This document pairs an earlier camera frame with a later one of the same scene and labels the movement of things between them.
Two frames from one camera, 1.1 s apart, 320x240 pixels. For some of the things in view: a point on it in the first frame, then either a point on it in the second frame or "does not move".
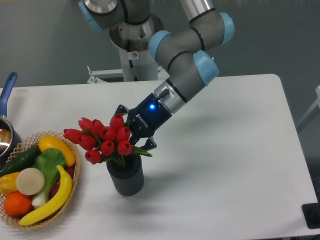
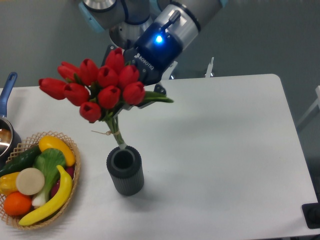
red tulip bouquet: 101,143 -> 99,91
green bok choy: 47,160 does not move
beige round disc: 30,181 does not move
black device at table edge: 311,213 does not move
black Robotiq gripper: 146,117 -> 156,49
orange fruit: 16,203 does not move
